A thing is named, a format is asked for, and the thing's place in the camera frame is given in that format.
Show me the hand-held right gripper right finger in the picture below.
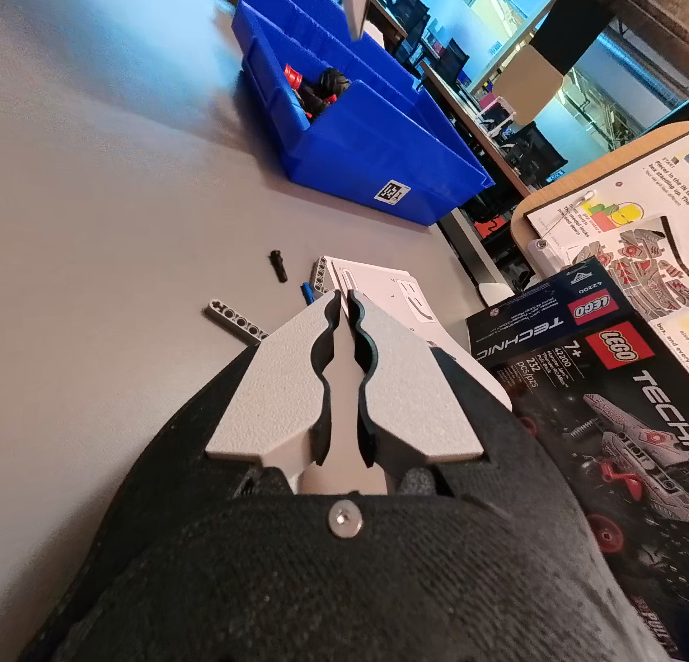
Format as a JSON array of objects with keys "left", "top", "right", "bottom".
[{"left": 349, "top": 290, "right": 484, "bottom": 486}]

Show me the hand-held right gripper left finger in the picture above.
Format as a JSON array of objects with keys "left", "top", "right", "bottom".
[{"left": 206, "top": 290, "right": 342, "bottom": 494}]

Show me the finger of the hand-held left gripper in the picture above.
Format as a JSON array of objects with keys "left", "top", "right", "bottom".
[{"left": 339, "top": 0, "right": 374, "bottom": 42}]

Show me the grey holed straight beam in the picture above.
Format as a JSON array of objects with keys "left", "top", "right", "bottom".
[{"left": 204, "top": 298, "right": 270, "bottom": 345}]

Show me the heap of small plastic pieces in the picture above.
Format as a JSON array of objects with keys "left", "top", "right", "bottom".
[{"left": 293, "top": 78, "right": 341, "bottom": 120}]

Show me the grey holed frame piece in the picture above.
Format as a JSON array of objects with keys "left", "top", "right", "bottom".
[{"left": 310, "top": 255, "right": 336, "bottom": 298}]

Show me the blue plastic bin with tag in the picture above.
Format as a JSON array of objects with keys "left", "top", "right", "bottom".
[{"left": 231, "top": 0, "right": 495, "bottom": 227}]

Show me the long wooden background desk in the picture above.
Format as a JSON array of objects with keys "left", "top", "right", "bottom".
[{"left": 369, "top": 0, "right": 539, "bottom": 197}]

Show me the grey desk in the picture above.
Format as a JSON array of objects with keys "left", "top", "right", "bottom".
[{"left": 0, "top": 0, "right": 513, "bottom": 647}]

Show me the large black rubber tyre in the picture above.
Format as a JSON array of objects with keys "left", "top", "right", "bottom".
[{"left": 318, "top": 67, "right": 352, "bottom": 99}]

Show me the white Lego panel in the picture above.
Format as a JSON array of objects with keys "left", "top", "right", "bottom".
[{"left": 322, "top": 255, "right": 513, "bottom": 411}]

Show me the black toy set box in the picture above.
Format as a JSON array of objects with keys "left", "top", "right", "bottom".
[{"left": 465, "top": 256, "right": 689, "bottom": 662}]

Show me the white table leg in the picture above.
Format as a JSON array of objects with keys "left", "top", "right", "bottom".
[{"left": 440, "top": 206, "right": 519, "bottom": 308}]

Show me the black pillar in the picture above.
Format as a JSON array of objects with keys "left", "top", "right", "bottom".
[{"left": 530, "top": 0, "right": 615, "bottom": 76}]

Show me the grey sticker sheet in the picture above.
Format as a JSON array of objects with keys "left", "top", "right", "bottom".
[{"left": 562, "top": 216, "right": 689, "bottom": 321}]

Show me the round wooden table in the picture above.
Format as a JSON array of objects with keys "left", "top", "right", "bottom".
[{"left": 510, "top": 121, "right": 689, "bottom": 375}]

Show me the white printed instruction sheet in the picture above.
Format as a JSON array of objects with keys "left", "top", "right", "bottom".
[{"left": 525, "top": 145, "right": 689, "bottom": 375}]

